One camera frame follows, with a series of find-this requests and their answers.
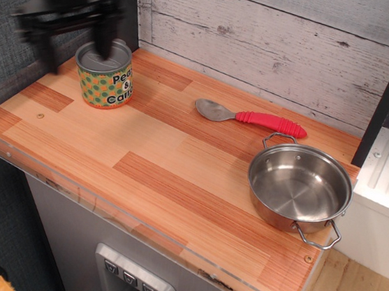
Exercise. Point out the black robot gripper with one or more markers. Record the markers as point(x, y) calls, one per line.
point(43, 19)

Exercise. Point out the red handled metal spoon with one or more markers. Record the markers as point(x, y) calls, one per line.
point(216, 112)

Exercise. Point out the peas and carrots can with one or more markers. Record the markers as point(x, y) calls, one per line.
point(105, 83)

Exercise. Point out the clear acrylic edge guard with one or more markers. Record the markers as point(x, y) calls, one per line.
point(83, 203)

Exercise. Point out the grey dispenser button panel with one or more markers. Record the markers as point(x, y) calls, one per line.
point(118, 273)

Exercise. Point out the white drainboard sink unit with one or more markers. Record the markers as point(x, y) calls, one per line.
point(365, 226)

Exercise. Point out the silver two-handled pot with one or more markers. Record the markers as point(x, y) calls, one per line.
point(301, 189)

